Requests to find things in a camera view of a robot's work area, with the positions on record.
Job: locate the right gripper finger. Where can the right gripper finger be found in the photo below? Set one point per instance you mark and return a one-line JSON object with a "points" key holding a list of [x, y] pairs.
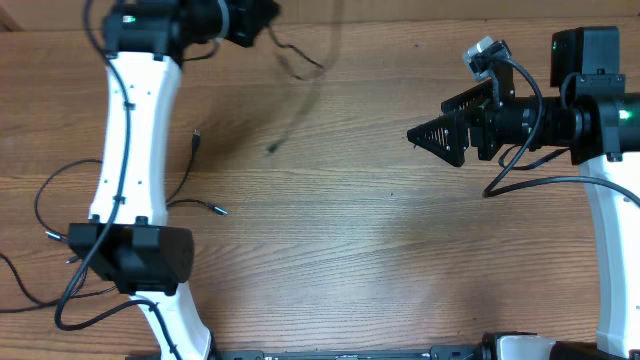
{"points": [[483, 90], [446, 137]]}

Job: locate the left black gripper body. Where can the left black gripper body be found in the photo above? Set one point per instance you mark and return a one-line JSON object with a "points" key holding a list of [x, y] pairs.
{"points": [[239, 28]]}

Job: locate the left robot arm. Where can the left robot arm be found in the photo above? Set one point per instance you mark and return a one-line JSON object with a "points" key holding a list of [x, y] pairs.
{"points": [[127, 239]]}

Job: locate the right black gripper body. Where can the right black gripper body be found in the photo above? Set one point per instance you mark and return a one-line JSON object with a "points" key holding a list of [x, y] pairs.
{"points": [[511, 128]]}

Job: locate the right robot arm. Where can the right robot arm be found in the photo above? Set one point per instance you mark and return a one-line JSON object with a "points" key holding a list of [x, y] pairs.
{"points": [[594, 120]]}

